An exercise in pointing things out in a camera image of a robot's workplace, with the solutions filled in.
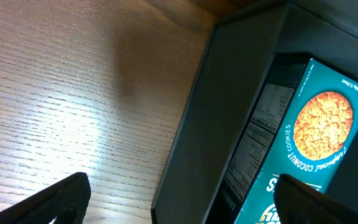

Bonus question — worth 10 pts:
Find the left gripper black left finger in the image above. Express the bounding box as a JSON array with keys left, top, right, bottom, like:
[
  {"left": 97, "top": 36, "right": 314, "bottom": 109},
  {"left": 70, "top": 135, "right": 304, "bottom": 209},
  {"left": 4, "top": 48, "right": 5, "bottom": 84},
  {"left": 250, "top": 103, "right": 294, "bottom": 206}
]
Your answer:
[{"left": 0, "top": 172, "right": 91, "bottom": 224}]

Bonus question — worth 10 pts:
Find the teal cookie box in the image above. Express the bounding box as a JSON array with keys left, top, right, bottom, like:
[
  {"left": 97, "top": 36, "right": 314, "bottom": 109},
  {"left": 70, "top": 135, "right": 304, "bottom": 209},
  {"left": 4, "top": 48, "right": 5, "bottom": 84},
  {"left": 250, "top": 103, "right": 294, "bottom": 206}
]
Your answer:
[{"left": 206, "top": 53, "right": 358, "bottom": 223}]

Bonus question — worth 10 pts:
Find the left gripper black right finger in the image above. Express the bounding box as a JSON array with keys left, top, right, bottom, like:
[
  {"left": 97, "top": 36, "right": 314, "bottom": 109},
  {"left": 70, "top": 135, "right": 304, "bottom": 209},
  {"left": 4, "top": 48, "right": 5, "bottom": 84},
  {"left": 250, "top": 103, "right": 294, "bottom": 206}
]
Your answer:
[{"left": 273, "top": 174, "right": 358, "bottom": 224}]

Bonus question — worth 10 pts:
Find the black gift box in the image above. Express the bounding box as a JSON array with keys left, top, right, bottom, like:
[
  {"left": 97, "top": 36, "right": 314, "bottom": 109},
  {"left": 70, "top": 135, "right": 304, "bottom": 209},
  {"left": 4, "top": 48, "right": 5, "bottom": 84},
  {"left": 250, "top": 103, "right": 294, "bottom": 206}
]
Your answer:
[{"left": 150, "top": 1, "right": 358, "bottom": 223}]

